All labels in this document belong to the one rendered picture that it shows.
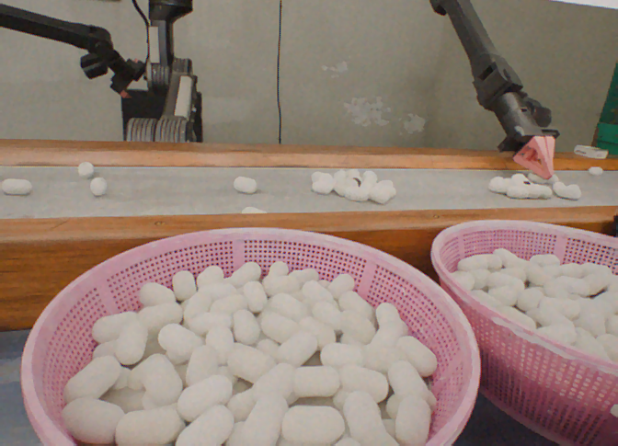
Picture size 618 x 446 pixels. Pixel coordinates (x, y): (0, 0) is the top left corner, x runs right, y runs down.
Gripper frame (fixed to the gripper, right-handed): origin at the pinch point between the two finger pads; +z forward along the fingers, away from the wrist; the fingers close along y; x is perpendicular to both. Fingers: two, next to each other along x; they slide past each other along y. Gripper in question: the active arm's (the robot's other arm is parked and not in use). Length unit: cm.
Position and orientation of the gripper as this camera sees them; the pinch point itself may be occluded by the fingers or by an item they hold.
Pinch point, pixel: (547, 174)
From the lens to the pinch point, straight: 88.5
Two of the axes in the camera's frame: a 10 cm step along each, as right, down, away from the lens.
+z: 1.5, 8.3, -5.3
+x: -2.2, 5.5, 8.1
